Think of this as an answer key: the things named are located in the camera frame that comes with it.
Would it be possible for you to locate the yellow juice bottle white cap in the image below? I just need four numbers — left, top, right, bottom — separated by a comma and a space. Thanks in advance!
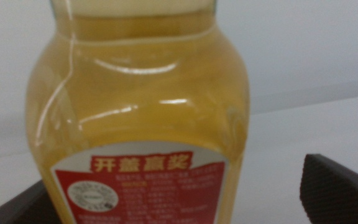
25, 0, 250, 224

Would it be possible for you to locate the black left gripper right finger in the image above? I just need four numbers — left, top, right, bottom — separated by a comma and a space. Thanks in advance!
299, 153, 358, 224

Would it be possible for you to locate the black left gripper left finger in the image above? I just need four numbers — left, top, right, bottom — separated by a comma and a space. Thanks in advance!
0, 179, 62, 224

